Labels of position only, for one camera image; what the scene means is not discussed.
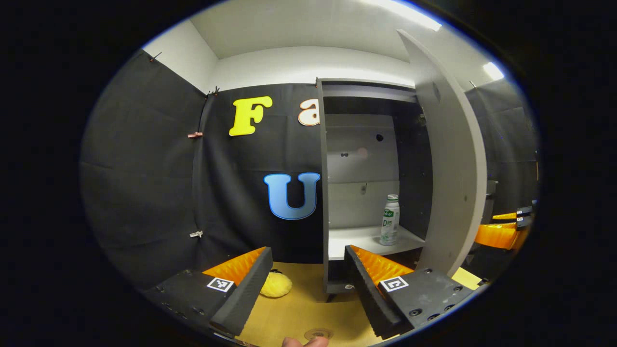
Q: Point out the black binder clip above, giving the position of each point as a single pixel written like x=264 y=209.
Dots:
x=212 y=90
x=155 y=57

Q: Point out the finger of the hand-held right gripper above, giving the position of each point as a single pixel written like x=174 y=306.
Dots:
x=523 y=212
x=499 y=236

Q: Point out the beige cabinet door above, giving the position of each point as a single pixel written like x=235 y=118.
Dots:
x=453 y=168

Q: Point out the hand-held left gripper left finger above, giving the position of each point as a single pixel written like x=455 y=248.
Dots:
x=246 y=289

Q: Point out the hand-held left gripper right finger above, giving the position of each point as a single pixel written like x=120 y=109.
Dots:
x=368 y=294

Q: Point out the small ceiling light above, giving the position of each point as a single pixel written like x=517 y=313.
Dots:
x=493 y=71

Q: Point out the silver clip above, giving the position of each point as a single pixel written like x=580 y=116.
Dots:
x=196 y=234

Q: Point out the metal door hinge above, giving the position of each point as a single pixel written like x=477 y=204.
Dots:
x=422 y=119

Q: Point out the white plastic bottle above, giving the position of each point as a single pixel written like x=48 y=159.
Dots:
x=389 y=224

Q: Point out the red clip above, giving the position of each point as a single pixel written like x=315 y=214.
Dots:
x=195 y=135

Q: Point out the yellow plush toy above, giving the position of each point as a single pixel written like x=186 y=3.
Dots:
x=275 y=285

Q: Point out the dark grey cabinet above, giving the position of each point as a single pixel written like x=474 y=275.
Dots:
x=361 y=154

